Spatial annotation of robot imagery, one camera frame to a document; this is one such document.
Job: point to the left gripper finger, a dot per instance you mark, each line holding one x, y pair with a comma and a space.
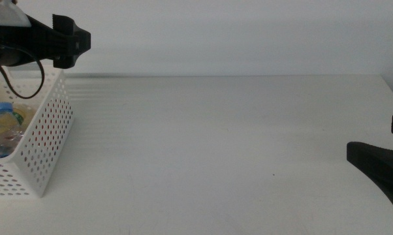
62, 24
72, 45

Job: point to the clear water bottle blue cap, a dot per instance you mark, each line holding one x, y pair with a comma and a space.
2, 109

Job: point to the yellow juice bottle white cap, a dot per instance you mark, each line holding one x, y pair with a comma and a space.
26, 117

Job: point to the white perforated plastic basket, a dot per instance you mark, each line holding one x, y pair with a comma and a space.
36, 191

